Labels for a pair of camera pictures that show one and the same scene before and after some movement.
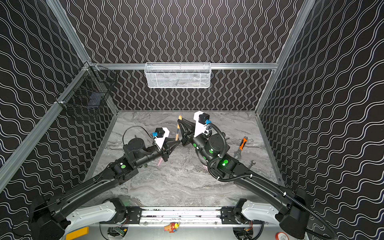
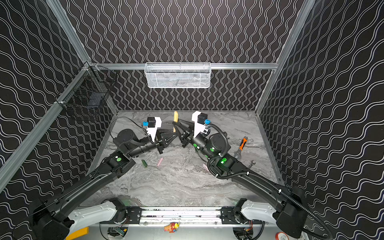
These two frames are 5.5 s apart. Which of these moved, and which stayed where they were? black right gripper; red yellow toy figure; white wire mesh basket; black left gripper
Moved: black left gripper
Stayed: red yellow toy figure; white wire mesh basket; black right gripper
